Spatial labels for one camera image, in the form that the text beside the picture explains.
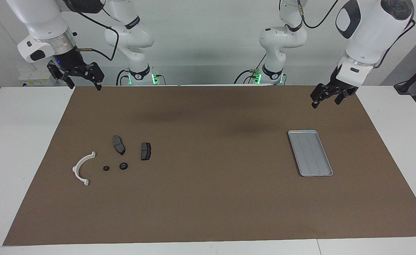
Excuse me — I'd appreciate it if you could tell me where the brown table mat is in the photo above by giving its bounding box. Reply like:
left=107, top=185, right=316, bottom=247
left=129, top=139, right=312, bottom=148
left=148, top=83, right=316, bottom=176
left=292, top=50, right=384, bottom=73
left=2, top=84, right=416, bottom=246

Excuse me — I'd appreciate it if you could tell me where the black left arm gripper cable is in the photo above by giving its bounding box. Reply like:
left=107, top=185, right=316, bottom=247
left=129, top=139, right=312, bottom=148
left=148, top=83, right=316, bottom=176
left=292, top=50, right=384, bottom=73
left=297, top=0, right=340, bottom=29

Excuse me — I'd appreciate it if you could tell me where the white curved plastic bracket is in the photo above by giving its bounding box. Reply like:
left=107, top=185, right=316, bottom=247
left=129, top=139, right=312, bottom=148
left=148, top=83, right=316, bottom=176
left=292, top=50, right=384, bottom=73
left=72, top=151, right=97, bottom=187

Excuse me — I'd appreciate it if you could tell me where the silver metal tray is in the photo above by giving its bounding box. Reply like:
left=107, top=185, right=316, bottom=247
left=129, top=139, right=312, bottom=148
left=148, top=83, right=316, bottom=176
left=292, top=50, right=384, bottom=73
left=287, top=130, right=334, bottom=177

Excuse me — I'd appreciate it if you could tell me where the black left base cable bundle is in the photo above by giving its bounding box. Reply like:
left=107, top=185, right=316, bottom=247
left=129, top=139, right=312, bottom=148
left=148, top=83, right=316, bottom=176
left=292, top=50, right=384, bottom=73
left=234, top=53, right=268, bottom=85

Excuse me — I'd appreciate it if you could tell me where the white power box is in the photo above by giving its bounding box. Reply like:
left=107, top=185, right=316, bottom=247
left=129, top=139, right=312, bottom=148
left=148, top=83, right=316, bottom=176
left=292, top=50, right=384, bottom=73
left=18, top=69, right=53, bottom=86

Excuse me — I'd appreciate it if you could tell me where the black arm gripper cable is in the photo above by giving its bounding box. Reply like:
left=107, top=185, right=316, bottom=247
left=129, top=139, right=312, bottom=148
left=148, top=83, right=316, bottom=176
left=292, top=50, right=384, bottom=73
left=297, top=0, right=340, bottom=29
left=74, top=10, right=119, bottom=61

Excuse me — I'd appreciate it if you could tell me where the black right arm gripper cable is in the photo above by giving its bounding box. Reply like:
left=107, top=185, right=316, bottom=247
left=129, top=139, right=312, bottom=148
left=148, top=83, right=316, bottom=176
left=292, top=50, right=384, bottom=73
left=74, top=10, right=119, bottom=61

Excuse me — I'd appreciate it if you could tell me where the curved dark grey brake pad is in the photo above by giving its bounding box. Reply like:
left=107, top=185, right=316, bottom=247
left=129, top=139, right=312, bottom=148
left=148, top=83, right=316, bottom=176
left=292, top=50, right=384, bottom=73
left=113, top=135, right=126, bottom=156

